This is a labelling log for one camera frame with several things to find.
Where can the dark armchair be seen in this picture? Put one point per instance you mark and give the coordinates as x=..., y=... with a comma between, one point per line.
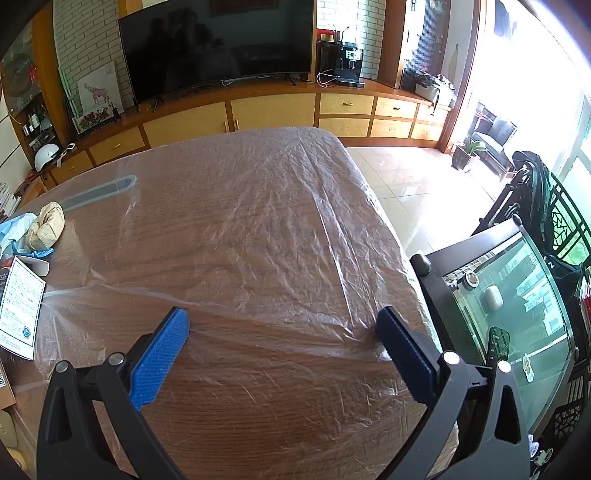
x=496, y=136

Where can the round framed wall plate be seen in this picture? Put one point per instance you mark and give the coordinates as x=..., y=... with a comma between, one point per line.
x=18, y=76

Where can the potted green plant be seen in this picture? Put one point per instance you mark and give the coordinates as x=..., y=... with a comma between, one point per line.
x=468, y=152

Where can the white earbud case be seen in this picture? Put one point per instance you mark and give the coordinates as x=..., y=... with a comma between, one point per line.
x=492, y=297

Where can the wooden display cabinet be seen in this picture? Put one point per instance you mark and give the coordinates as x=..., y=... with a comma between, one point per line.
x=27, y=110

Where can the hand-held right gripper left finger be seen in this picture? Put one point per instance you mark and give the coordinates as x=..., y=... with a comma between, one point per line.
x=159, y=357

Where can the grey foam edge strip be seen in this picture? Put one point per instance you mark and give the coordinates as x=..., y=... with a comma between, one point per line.
x=99, y=189

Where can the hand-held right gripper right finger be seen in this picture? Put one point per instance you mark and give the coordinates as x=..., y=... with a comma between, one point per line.
x=406, y=355

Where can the beige crumpled cloth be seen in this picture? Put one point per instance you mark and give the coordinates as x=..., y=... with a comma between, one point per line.
x=46, y=226

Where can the dark jacket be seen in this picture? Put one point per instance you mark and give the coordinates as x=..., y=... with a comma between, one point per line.
x=538, y=198

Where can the white helmet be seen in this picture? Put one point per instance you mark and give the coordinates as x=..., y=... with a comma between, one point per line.
x=47, y=156

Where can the white and blue medicine box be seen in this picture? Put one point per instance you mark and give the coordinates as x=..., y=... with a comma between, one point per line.
x=18, y=304

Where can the black carved wooden chair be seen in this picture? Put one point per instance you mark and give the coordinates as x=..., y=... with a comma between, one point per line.
x=565, y=221

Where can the stack of books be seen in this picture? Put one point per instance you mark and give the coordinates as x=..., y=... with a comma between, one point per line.
x=5, y=201

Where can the horse painting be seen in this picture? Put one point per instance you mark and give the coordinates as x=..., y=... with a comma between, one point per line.
x=97, y=92

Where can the small wooden stool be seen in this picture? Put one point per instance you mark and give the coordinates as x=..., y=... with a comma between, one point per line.
x=30, y=189

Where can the red flower picture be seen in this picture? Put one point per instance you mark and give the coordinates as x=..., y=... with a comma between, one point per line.
x=92, y=121

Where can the blue plastic bag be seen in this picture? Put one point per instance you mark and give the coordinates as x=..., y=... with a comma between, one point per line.
x=14, y=226

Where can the small round tin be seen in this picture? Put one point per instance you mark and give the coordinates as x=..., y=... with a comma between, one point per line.
x=471, y=280

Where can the black coffee machine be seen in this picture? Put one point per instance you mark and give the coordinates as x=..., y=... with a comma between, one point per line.
x=348, y=60

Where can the long wooden television cabinet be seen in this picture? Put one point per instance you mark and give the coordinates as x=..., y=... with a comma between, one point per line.
x=272, y=110

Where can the large black television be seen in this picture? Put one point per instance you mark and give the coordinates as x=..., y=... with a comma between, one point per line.
x=217, y=41

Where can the black remote control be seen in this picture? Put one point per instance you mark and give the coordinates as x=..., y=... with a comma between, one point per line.
x=497, y=344

